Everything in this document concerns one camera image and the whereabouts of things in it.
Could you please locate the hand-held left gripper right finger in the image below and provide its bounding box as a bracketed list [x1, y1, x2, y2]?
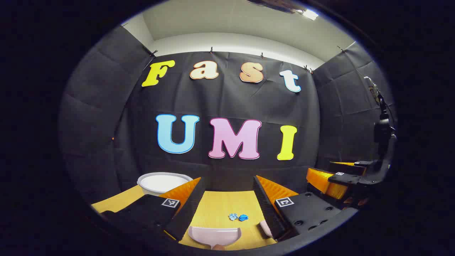
[252, 175, 344, 242]

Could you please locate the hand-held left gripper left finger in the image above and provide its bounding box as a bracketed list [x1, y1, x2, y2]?
[101, 177, 207, 242]

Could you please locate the pale pink dustpan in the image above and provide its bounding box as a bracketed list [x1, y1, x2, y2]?
[188, 226, 242, 249]

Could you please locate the white ribbed garbage bin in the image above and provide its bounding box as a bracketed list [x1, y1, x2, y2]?
[137, 172, 193, 197]

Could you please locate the yellow wooden desktop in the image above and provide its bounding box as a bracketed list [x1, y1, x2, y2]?
[91, 184, 281, 251]

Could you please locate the black backdrop cloth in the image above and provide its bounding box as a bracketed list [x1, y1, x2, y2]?
[59, 25, 397, 205]

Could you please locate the row of black cloth clips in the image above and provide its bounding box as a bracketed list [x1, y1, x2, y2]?
[121, 23, 345, 73]

